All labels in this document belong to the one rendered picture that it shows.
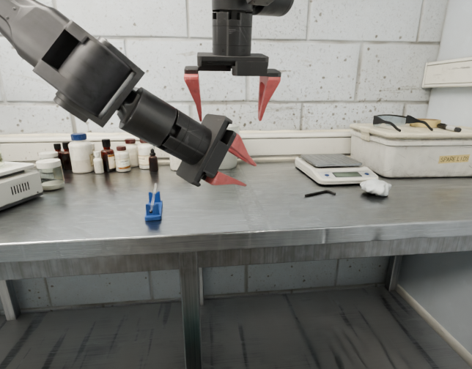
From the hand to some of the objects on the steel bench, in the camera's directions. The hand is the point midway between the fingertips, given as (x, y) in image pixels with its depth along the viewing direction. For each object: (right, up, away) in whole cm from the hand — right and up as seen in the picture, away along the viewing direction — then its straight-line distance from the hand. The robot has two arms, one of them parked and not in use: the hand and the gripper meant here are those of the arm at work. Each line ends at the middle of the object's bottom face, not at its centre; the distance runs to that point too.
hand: (245, 172), depth 47 cm
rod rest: (-20, -8, +21) cm, 30 cm away
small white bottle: (-48, +2, +54) cm, 72 cm away
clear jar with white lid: (-54, -3, +38) cm, 66 cm away
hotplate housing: (-61, -7, +25) cm, 66 cm away
